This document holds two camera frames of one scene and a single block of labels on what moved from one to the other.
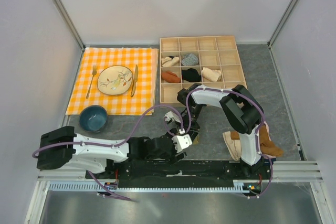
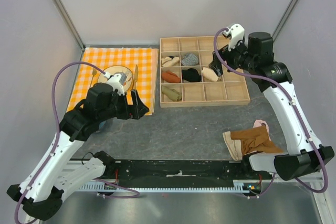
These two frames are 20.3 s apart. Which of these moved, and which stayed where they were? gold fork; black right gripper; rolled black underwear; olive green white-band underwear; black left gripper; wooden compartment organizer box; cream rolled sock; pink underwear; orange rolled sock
Moved: black left gripper; olive green white-band underwear; black right gripper
Stayed: wooden compartment organizer box; pink underwear; rolled black underwear; orange rolled sock; gold fork; cream rolled sock
